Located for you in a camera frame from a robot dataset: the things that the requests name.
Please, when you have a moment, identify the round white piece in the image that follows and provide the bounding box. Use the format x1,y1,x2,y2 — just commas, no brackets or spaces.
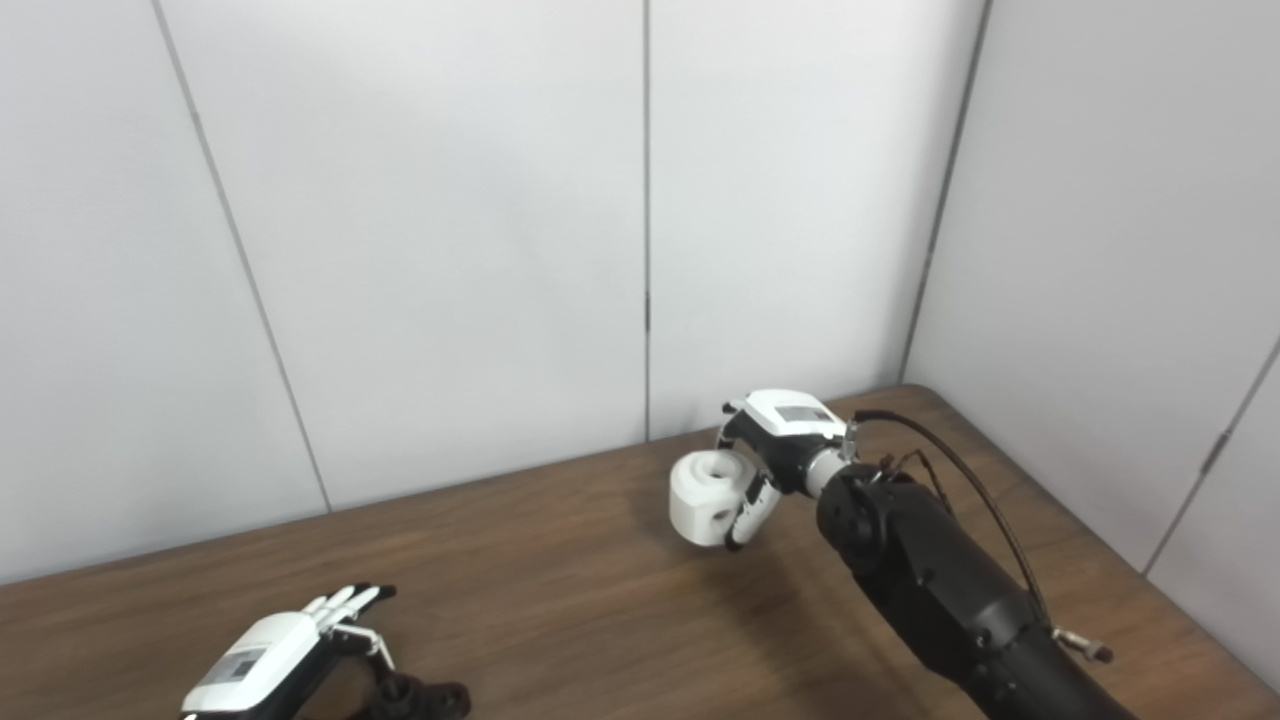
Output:
668,450,758,548

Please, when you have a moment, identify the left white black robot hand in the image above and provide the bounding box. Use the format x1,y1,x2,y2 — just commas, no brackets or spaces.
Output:
180,583,398,720

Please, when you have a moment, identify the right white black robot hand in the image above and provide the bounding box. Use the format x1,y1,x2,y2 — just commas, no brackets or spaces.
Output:
715,389,859,553

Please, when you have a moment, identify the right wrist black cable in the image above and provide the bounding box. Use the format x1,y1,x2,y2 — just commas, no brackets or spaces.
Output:
853,408,1113,664

